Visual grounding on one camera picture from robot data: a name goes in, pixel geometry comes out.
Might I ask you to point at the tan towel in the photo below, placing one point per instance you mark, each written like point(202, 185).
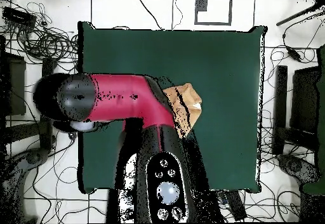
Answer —
point(194, 99)

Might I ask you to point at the black electronics box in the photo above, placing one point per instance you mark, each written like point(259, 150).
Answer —
point(19, 17)

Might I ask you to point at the black flat panel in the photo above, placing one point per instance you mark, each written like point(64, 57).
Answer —
point(15, 87)
point(304, 99)

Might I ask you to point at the black power adapter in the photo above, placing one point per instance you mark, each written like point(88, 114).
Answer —
point(294, 54)

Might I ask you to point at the grey stand base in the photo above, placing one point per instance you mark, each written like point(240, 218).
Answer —
point(294, 167)
point(33, 158)

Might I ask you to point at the dark green table cloth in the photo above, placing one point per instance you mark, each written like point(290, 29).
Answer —
point(228, 81)

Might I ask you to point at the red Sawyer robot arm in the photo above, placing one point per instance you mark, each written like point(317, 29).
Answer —
point(122, 97)

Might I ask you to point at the black stand crossbar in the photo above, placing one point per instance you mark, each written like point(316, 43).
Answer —
point(301, 137)
point(22, 132)

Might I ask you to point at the black rod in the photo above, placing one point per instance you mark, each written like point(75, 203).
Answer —
point(296, 15)

